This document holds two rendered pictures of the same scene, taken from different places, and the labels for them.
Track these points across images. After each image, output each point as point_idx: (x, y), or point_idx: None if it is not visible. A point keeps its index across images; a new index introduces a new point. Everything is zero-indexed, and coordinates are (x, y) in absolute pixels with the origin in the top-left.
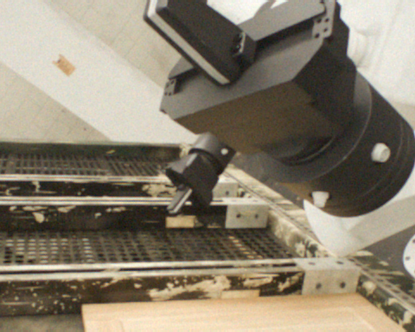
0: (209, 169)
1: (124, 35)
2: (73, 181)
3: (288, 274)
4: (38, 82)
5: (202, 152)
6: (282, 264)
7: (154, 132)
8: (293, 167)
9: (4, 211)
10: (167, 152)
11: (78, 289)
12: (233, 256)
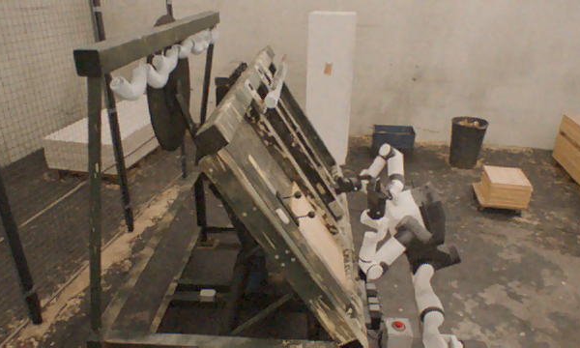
0: (347, 188)
1: (362, 81)
2: (306, 142)
3: (335, 228)
4: (309, 61)
5: (351, 183)
6: (336, 225)
7: (324, 136)
8: (369, 204)
9: (288, 132)
10: (330, 159)
11: (298, 177)
12: None
